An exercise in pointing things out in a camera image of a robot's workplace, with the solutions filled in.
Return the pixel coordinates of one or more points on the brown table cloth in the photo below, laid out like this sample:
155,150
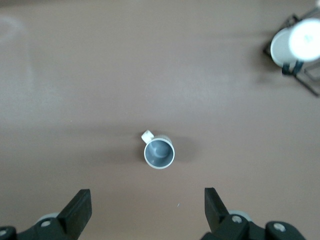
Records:
100,75

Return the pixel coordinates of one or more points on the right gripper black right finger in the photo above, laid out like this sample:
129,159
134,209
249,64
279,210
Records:
217,220

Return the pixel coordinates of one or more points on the white plate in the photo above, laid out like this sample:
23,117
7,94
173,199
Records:
280,50
306,40

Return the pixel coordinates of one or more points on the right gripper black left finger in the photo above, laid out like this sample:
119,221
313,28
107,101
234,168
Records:
75,215

